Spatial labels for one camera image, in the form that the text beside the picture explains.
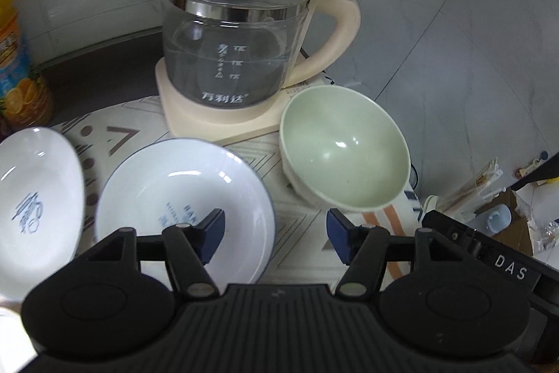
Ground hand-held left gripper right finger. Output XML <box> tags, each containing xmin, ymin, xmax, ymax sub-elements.
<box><xmin>327</xmin><ymin>208</ymin><xmax>443</xmax><ymax>297</ymax></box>

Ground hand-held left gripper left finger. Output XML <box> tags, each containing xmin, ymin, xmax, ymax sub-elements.
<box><xmin>87</xmin><ymin>208</ymin><xmax>226</xmax><ymax>299</ymax></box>

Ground white plate blue rim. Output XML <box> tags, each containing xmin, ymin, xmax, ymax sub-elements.
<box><xmin>95</xmin><ymin>138</ymin><xmax>277</xmax><ymax>285</ymax></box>
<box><xmin>0</xmin><ymin>127</ymin><xmax>86</xmax><ymax>300</ymax></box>

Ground cream white bowl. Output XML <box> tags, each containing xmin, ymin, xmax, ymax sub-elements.
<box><xmin>282</xmin><ymin>155</ymin><xmax>333</xmax><ymax>208</ymax></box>

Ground light green bowl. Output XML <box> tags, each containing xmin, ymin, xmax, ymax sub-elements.
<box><xmin>279</xmin><ymin>86</ymin><xmax>412</xmax><ymax>211</ymax></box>

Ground cardboard box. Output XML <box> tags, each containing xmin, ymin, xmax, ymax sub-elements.
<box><xmin>475</xmin><ymin>187</ymin><xmax>547</xmax><ymax>257</ymax></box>

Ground patterned white table mat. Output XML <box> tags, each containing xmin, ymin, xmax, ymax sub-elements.
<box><xmin>48</xmin><ymin>85</ymin><xmax>425</xmax><ymax>287</ymax></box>

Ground clear plastic wrapper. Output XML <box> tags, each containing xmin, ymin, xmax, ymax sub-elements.
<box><xmin>536</xmin><ymin>219</ymin><xmax>559</xmax><ymax>252</ymax></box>

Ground wrapped disposable chopsticks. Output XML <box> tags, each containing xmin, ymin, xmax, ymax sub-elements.
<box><xmin>436</xmin><ymin>157</ymin><xmax>504</xmax><ymax>213</ymax></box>

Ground beige kettle base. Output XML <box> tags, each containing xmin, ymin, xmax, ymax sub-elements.
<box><xmin>154</xmin><ymin>58</ymin><xmax>347</xmax><ymax>147</ymax></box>

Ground glass electric kettle beige lid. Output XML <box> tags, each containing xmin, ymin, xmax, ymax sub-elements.
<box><xmin>156</xmin><ymin>0</ymin><xmax>362</xmax><ymax>106</ymax></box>

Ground orange juice bottle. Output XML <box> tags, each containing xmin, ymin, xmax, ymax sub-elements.
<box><xmin>0</xmin><ymin>0</ymin><xmax>56</xmax><ymax>130</ymax></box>

